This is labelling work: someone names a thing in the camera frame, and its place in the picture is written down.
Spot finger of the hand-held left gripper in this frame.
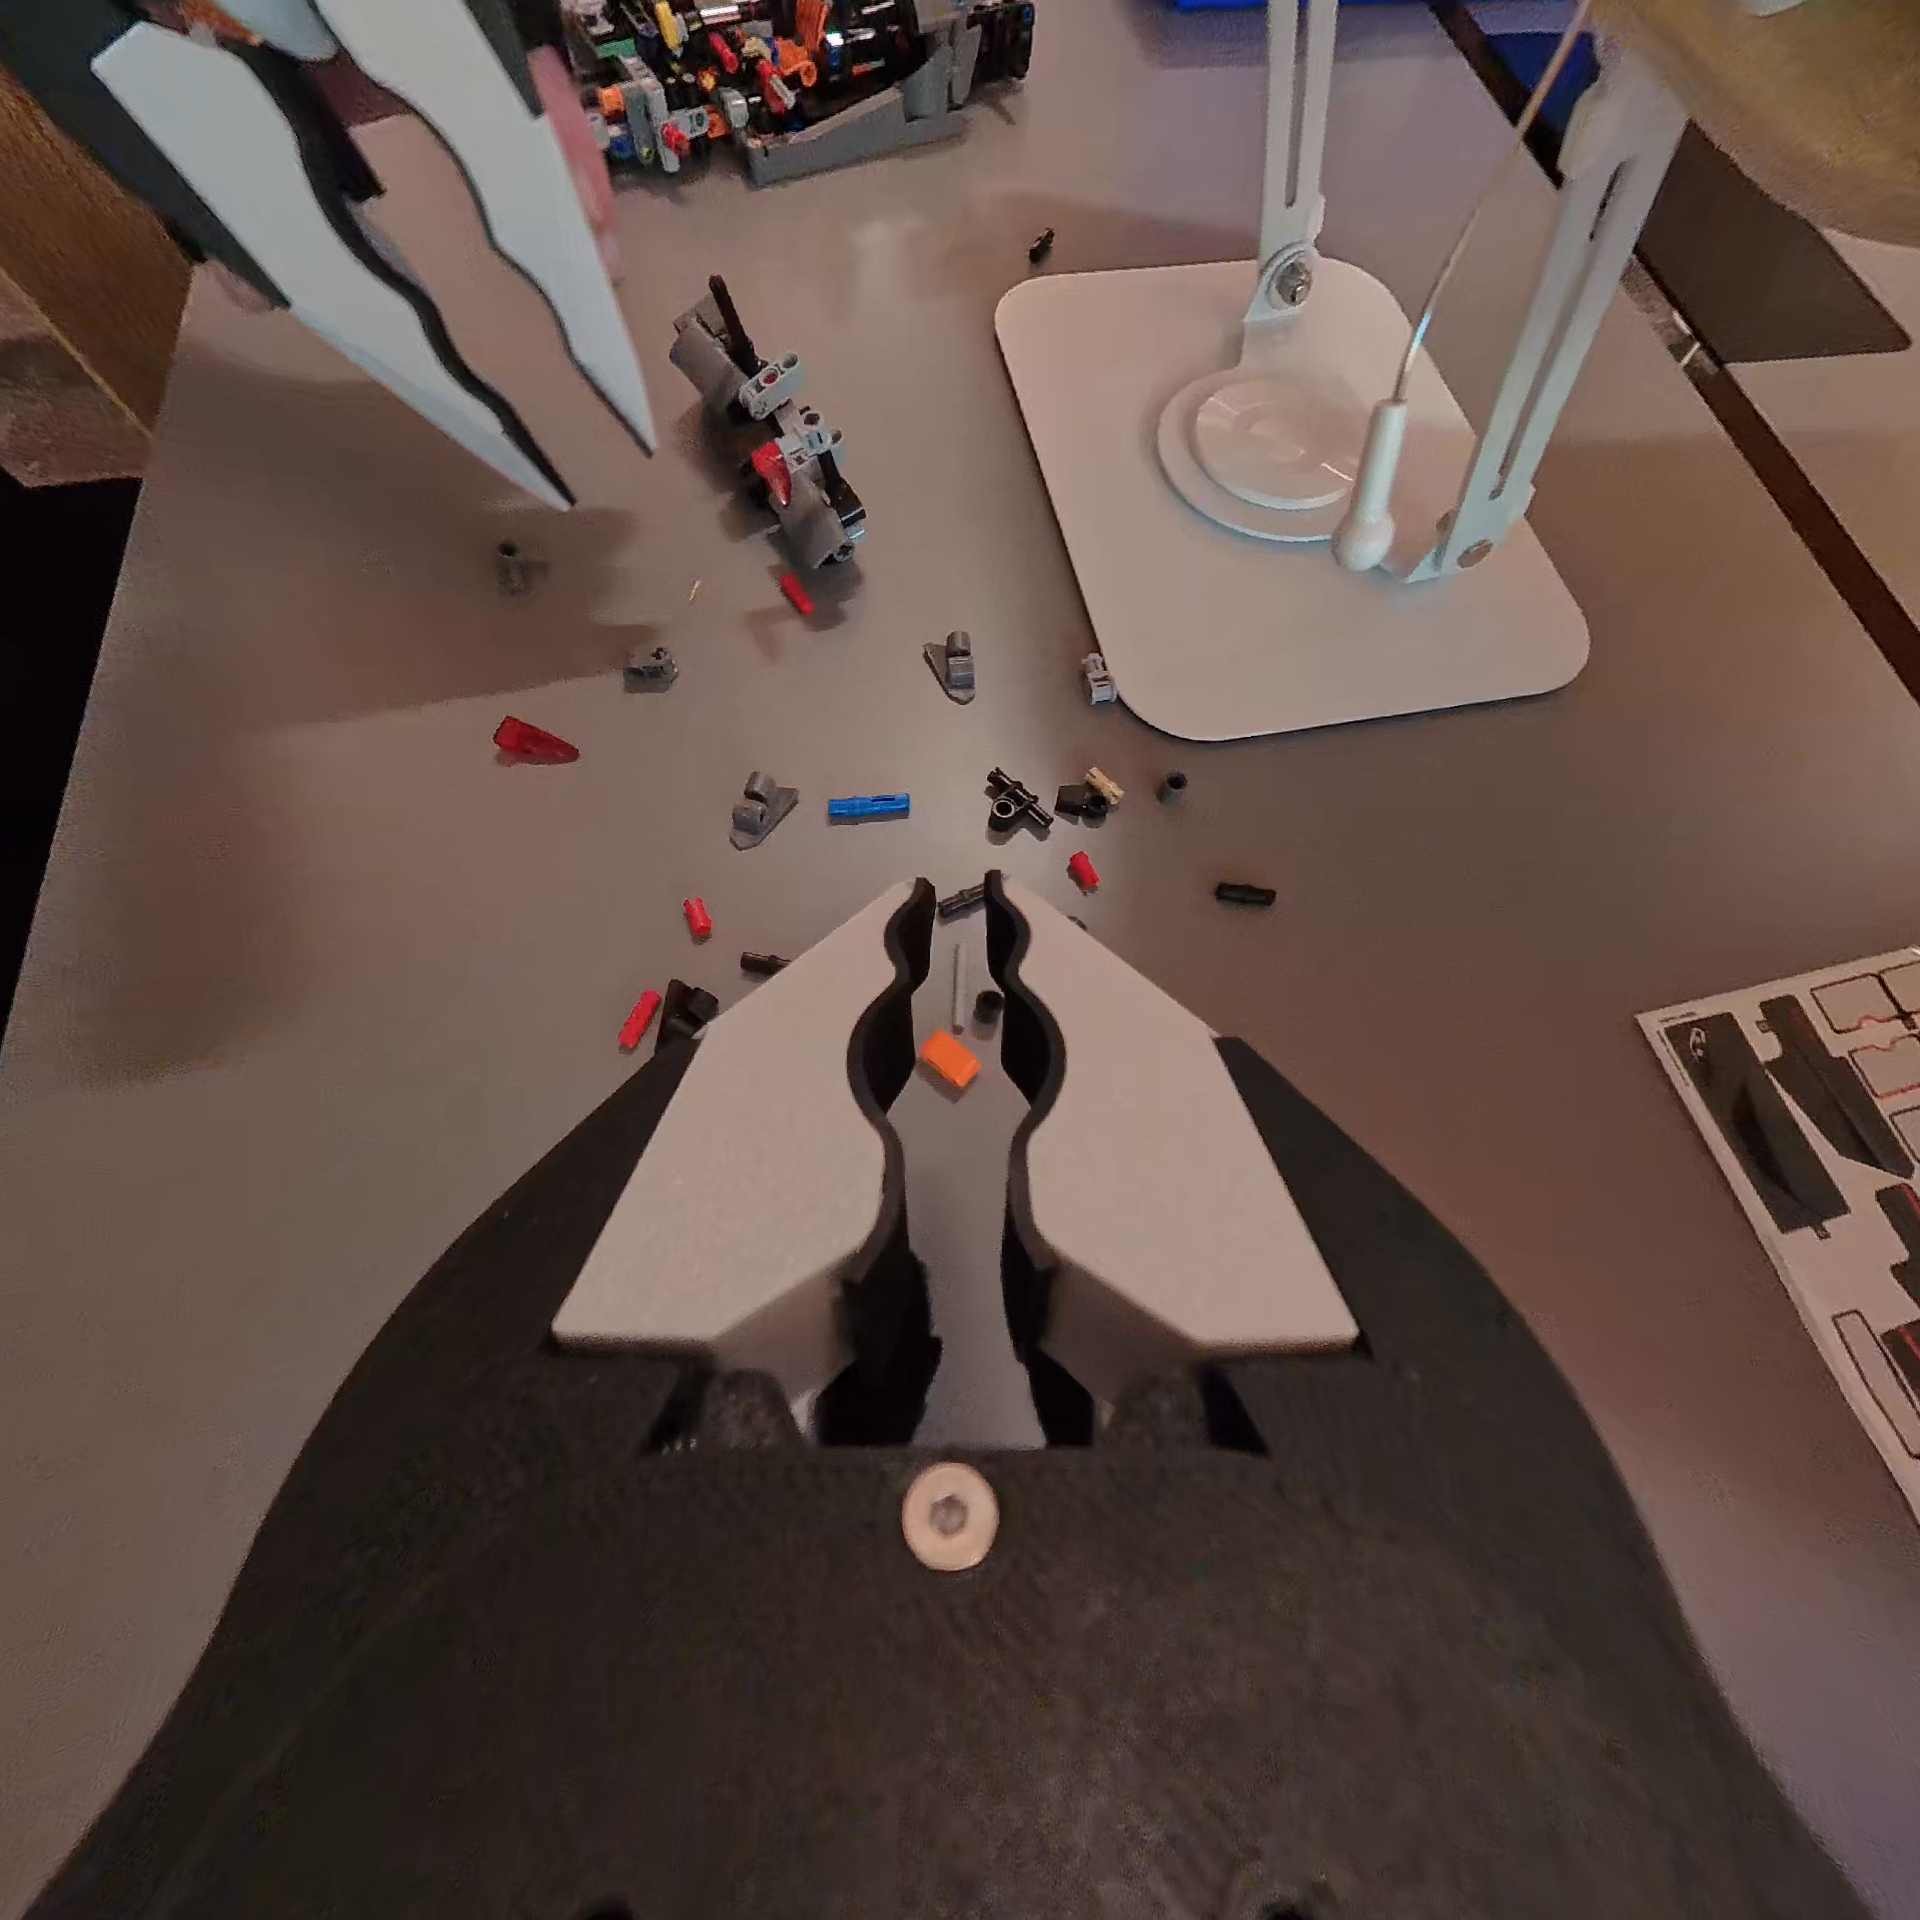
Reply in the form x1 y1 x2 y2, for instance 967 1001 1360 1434
89 17 579 512
306 0 663 460

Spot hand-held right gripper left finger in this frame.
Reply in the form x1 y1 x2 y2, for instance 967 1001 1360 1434
552 878 940 1402

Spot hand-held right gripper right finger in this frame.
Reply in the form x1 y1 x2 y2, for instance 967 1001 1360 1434
984 870 1363 1402

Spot grey lego subassembly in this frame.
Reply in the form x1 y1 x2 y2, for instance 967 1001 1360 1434
669 274 873 575

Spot lego car chassis assembly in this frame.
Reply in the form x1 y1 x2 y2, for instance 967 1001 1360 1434
563 0 1039 189

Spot lego sticker sheet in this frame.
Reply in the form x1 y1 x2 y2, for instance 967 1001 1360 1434
1634 943 1920 1464

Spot white metal book stand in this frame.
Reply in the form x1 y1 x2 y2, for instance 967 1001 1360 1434
994 0 1697 744

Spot dark flat sheet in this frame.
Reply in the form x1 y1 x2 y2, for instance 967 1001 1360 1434
1634 119 1911 365

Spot steel cord with white end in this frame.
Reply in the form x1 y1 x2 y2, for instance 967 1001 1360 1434
1332 0 1596 575

